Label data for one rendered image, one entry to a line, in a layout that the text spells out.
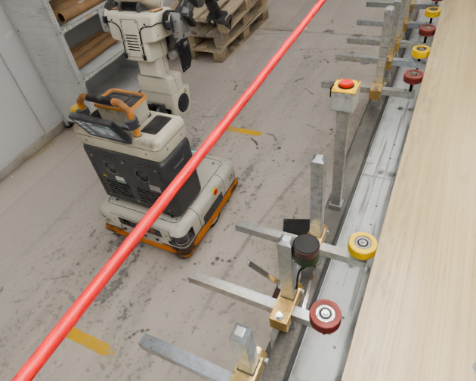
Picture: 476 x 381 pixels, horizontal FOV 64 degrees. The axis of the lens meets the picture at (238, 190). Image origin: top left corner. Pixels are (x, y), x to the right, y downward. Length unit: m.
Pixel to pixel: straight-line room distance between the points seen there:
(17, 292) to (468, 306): 2.28
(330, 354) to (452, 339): 0.39
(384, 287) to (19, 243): 2.37
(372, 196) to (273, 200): 0.96
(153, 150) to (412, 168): 1.09
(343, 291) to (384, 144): 0.83
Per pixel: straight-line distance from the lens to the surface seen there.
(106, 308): 2.30
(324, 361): 1.29
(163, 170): 1.88
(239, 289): 1.13
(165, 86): 2.10
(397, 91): 1.98
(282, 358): 1.21
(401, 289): 1.10
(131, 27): 1.99
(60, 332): 0.23
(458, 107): 1.76
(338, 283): 1.42
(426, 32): 2.37
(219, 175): 2.34
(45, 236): 2.85
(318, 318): 1.03
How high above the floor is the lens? 1.82
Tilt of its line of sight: 44 degrees down
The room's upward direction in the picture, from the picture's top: 10 degrees counter-clockwise
